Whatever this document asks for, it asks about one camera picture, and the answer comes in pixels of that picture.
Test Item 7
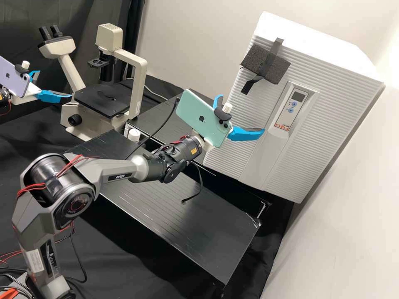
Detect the cream microscope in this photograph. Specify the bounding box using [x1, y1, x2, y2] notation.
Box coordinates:
[38, 24, 149, 141]

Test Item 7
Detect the black platform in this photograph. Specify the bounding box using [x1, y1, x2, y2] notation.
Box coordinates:
[124, 90, 272, 220]
[63, 128, 263, 286]

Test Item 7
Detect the white incubator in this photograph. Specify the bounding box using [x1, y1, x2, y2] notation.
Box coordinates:
[253, 11, 386, 91]

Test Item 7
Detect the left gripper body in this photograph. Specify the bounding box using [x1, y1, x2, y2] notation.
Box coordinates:
[12, 84, 42, 106]

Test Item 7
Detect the wrist camera phone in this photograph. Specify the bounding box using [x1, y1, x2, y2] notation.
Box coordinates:
[174, 88, 234, 149]
[0, 55, 32, 98]

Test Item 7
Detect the left wrist camera phone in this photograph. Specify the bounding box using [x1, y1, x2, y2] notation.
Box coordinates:
[0, 55, 32, 98]

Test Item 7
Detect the incubator door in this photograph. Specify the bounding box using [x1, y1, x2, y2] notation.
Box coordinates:
[202, 29, 386, 205]

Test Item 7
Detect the right wrist camera phone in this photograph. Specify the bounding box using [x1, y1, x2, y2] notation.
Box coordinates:
[174, 88, 234, 149]

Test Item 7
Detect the white cable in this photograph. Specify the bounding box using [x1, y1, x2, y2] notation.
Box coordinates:
[145, 86, 170, 99]

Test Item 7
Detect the black cable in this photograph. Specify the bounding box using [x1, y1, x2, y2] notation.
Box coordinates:
[182, 160, 205, 206]
[146, 98, 180, 147]

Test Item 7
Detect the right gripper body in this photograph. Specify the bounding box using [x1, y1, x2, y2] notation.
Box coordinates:
[199, 136, 219, 161]

